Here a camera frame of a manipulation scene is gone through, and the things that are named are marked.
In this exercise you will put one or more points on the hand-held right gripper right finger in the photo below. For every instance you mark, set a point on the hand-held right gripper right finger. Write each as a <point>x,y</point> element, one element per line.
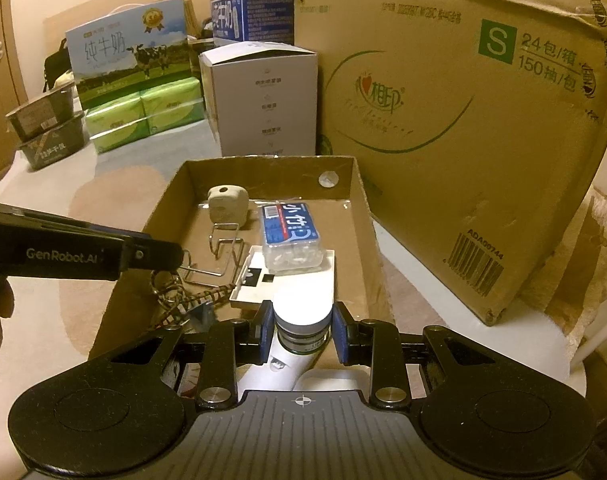
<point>339,332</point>

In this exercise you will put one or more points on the green tissue pack bundle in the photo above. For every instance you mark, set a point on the green tissue pack bundle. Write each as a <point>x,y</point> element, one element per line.
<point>143,115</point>

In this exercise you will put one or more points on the large brown cardboard box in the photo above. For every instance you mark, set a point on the large brown cardboard box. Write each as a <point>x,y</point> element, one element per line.
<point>458,135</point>

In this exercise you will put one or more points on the beige plug adapter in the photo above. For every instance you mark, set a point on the beige plug adapter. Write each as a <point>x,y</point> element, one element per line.
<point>226,202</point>

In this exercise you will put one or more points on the green cow milk carton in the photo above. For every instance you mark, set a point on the green cow milk carton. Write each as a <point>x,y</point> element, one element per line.
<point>128,55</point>

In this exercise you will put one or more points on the small white jar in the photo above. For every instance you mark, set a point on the small white jar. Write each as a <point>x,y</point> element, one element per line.
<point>303,320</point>

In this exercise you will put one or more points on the white handheld device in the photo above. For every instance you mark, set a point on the white handheld device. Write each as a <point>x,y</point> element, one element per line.
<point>303,365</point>

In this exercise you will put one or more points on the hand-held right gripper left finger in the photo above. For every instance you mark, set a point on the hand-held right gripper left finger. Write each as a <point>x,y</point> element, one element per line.
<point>267,327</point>

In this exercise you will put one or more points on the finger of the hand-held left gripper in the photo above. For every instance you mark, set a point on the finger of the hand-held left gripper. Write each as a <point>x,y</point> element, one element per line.
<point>58,224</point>
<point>156,256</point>

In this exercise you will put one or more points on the clear plastic tissue packet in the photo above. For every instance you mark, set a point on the clear plastic tissue packet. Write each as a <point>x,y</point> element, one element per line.
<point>291,235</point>

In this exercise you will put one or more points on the wooden door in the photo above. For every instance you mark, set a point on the wooden door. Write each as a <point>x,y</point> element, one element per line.
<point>0,110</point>

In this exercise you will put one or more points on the blue milk carton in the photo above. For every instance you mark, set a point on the blue milk carton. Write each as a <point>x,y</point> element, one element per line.
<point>253,12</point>

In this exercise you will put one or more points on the white product box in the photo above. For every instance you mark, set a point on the white product box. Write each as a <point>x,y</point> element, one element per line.
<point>263,105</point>

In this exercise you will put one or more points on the black bag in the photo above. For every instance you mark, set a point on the black bag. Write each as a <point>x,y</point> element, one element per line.
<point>55,65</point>

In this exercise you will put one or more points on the white tray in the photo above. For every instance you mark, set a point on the white tray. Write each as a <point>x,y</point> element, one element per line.
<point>256,285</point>

